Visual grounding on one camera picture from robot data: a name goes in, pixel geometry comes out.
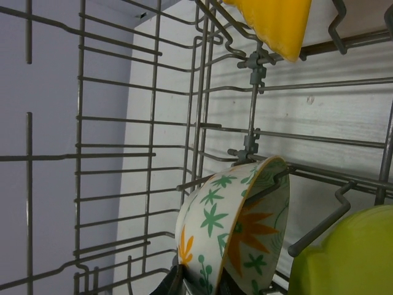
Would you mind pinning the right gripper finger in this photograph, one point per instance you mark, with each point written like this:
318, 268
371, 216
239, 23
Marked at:
177, 281

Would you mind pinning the white bowl green orange flowers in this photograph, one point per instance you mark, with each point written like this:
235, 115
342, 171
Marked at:
233, 227

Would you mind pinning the grey wire dish rack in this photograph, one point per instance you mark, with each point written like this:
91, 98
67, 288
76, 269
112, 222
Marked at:
113, 112

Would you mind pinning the lime green bowl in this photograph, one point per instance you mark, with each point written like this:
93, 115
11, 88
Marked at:
355, 258

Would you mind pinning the yellow bowl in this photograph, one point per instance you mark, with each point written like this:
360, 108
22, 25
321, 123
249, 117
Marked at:
280, 24

